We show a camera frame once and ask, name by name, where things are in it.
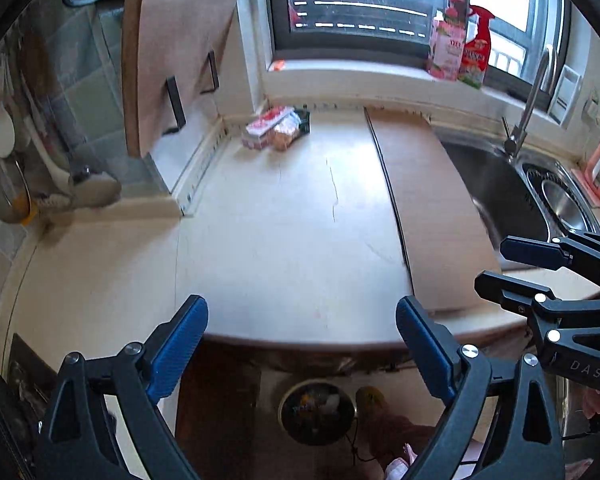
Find chrome faucet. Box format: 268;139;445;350
502;44;556;159

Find dark green packet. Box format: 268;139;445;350
294;108;311;136

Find white rice paddle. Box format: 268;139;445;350
0;60;16;159

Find black gas stove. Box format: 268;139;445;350
7;334;57;424

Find window frame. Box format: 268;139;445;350
268;0;571;110

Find black cable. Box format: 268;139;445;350
346;424;376;463

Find beige crumpled carton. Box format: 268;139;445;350
272;112;301;152

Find pink trouser legs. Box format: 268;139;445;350
360;413;437;474

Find red spray bottle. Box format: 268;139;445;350
457;4;494;89

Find pink detergent refill pouch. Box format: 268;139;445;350
426;0;467;81

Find mesh strainer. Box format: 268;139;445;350
0;158;32;224

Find stainless steel sink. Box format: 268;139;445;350
431;127;600;266

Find round trash bin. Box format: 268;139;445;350
277;379;356;446

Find steel sink strainer basin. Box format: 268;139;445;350
522;162;600;237

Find wooden cutting board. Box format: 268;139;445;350
121;0;237;158

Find brown cardboard sheet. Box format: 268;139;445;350
366;108;500;313

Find red strawberry milk carton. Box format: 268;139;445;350
240;106;294;151

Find person's right hand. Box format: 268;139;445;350
582;388;600;420

